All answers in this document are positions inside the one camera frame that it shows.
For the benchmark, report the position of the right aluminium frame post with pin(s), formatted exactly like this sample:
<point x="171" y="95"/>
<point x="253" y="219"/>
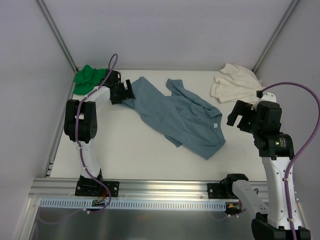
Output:
<point x="276" y="34"/>

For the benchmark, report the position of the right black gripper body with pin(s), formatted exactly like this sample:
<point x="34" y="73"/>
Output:
<point x="240" y="116"/>

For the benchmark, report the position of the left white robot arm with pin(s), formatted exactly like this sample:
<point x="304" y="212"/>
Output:
<point x="81" y="124"/>

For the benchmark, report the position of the white slotted cable duct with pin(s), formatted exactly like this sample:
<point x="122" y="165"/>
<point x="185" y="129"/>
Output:
<point x="131" y="204"/>

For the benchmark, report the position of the green folded t-shirt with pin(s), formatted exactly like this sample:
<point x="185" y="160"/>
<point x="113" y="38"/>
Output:
<point x="87" y="78"/>

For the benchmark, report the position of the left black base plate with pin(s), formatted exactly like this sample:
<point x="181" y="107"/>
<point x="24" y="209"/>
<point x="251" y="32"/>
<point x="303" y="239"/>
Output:
<point x="87" y="187"/>

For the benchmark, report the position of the blue-grey t-shirt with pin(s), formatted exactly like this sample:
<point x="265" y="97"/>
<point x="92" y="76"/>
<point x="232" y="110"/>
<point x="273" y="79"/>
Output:
<point x="184" y="118"/>

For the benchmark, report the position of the left aluminium frame post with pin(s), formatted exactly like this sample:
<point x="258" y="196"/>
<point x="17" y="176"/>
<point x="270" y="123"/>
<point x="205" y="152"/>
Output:
<point x="56" y="33"/>

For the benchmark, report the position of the aluminium mounting rail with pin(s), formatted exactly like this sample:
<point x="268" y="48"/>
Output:
<point x="173" y="190"/>

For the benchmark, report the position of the cream white t-shirt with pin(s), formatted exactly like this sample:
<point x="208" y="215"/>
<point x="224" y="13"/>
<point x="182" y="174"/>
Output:
<point x="235" y="83"/>

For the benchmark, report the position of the aluminium frame post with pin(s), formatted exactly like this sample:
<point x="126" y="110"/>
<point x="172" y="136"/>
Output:
<point x="56" y="33"/>
<point x="276" y="34"/>

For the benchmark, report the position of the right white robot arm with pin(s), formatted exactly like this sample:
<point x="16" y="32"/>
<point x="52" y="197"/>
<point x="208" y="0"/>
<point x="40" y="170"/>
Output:
<point x="278" y="219"/>

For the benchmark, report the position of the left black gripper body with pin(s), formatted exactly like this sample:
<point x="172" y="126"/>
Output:
<point x="122" y="91"/>

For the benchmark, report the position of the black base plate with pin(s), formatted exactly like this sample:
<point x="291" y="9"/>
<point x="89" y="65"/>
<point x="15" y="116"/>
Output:
<point x="87" y="187"/>
<point x="220" y="191"/>

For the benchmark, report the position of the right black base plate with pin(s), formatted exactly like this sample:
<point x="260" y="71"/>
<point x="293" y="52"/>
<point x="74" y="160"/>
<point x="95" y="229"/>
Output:
<point x="220" y="191"/>

